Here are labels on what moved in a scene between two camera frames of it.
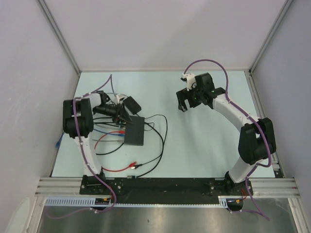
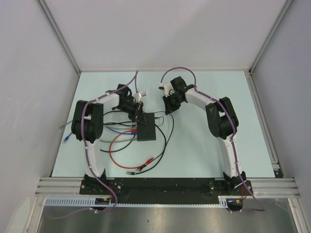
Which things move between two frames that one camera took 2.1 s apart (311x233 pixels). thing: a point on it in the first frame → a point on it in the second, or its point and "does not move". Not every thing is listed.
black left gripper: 121,116 → 138,114
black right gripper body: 193,95 → 173,101
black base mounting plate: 163,186 does not move
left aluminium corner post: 55,27 does not move
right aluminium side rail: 260,108 does not move
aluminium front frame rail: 261,187 does not move
